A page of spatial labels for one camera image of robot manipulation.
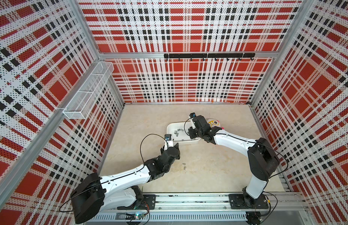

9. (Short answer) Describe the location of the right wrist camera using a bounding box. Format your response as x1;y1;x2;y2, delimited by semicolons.
189;112;197;122

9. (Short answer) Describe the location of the white plastic storage box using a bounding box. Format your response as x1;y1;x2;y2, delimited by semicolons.
166;122;201;145

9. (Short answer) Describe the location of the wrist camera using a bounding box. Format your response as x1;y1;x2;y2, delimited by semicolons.
189;112;197;122
164;134;174;151

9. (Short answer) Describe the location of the black wall hook rail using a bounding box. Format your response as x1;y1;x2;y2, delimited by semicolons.
164;52;255;59

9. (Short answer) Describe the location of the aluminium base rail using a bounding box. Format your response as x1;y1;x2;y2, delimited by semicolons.
86;192;315;225

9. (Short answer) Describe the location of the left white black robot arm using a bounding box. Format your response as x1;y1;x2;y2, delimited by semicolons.
70;143;180;224

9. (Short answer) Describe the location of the green circuit board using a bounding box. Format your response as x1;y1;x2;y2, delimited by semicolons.
125;213;146;220

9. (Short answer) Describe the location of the white wire mesh basket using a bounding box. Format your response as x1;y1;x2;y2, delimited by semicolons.
63;61;114;120

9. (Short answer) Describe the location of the pink white plush doll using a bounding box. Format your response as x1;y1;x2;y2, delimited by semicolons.
207;119;222;129

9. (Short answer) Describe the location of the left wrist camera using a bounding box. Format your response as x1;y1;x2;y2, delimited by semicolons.
164;134;174;151

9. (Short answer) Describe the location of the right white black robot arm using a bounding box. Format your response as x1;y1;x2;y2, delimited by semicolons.
188;113;279;208

